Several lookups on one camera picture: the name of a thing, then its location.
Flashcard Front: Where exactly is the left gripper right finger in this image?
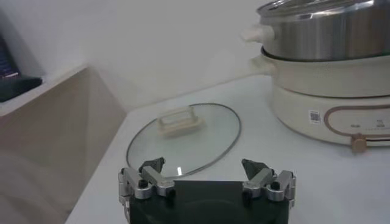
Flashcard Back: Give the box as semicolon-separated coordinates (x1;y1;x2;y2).
240;158;297;203

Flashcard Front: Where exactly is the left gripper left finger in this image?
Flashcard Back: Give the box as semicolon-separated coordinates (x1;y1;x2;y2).
118;156;177;203

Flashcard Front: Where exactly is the steel perforated steamer basket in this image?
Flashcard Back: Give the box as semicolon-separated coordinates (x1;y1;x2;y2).
242;0;390;63

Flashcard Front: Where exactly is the cream electric cooking pot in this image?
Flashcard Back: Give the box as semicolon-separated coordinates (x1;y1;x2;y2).
249;54;390;155

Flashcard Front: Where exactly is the white side table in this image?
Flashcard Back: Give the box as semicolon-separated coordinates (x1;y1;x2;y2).
0;63;89;118

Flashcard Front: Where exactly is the black computer mouse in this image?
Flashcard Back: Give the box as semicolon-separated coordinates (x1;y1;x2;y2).
0;75;43;103

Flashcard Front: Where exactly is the black open laptop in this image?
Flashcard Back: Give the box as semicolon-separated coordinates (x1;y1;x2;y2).
0;35;20;79

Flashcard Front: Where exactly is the glass lid with cream handle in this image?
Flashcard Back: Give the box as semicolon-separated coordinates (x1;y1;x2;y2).
126;102;243;180

